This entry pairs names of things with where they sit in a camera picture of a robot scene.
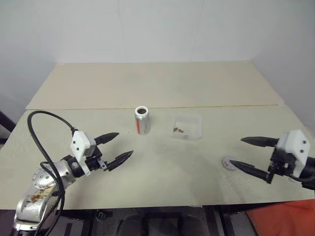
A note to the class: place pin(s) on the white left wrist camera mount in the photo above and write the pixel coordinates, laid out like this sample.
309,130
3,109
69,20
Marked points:
80,142

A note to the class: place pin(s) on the dark object beside table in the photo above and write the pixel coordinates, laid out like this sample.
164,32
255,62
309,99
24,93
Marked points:
5,132

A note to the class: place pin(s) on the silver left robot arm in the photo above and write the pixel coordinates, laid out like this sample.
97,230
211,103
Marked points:
29,209

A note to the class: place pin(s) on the orange red flat object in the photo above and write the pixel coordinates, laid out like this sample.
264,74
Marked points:
283,218

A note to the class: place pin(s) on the silver red can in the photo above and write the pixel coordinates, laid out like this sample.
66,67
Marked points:
144,125

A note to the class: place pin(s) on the small round lid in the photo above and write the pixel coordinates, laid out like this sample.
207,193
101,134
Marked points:
225,163

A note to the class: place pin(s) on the small black frame clamp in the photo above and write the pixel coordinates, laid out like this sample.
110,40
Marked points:
100,216

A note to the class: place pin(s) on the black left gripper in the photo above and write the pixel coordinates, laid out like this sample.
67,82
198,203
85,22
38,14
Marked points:
94,162

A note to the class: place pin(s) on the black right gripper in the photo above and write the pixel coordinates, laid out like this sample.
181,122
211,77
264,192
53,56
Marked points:
283,162

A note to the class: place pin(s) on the dark contents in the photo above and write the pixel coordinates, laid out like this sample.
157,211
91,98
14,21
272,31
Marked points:
142,111

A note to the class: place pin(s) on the clear plastic container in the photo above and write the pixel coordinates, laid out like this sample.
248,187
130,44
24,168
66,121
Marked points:
194,123

